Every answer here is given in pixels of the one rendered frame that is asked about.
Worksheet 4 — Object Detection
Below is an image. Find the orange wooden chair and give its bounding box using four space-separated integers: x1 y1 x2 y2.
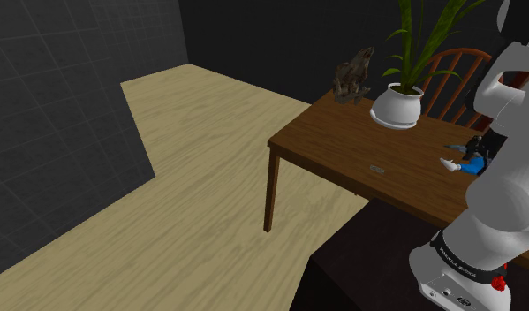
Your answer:
419 48 506 130

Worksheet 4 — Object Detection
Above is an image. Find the green plant in white pot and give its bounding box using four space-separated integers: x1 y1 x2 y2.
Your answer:
369 0 489 131

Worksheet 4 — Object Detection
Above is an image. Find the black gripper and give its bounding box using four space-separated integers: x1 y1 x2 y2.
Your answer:
443 133 495 163

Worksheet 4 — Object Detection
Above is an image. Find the blue and white toy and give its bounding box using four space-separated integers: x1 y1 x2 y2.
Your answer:
439 155 490 177

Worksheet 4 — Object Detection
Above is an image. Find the dark robot stand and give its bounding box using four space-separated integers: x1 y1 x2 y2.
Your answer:
289 197 529 311

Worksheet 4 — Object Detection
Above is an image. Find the brown frog figure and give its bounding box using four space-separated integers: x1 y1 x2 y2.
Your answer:
331 46 375 106

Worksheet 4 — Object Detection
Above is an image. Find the brown wooden table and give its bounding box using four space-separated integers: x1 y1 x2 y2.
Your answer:
262 87 529 275

